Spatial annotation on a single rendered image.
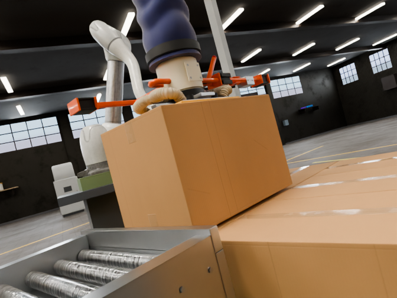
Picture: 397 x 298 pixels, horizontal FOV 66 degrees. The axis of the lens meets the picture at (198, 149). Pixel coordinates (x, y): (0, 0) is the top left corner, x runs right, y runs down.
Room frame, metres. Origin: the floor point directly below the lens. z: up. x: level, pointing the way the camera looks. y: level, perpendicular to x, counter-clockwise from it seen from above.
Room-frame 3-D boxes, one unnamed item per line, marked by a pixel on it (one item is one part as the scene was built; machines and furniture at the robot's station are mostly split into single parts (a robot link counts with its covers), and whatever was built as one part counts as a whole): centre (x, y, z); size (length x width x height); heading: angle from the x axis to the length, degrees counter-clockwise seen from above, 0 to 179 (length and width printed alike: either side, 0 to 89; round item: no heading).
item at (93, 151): (1.73, 0.55, 0.98); 0.18 x 0.16 x 0.22; 169
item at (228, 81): (1.43, -0.17, 1.08); 0.10 x 0.08 x 0.06; 46
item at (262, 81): (1.67, -0.42, 1.09); 0.08 x 0.07 x 0.05; 136
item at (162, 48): (1.25, 0.00, 1.20); 0.23 x 0.23 x 0.04
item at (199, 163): (1.26, 0.00, 0.76); 0.60 x 0.40 x 0.40; 134
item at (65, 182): (9.03, 4.01, 0.75); 0.75 x 0.64 x 1.50; 25
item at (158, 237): (0.98, 0.27, 0.58); 0.70 x 0.03 x 0.06; 46
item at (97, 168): (1.71, 0.57, 0.85); 0.22 x 0.18 x 0.06; 123
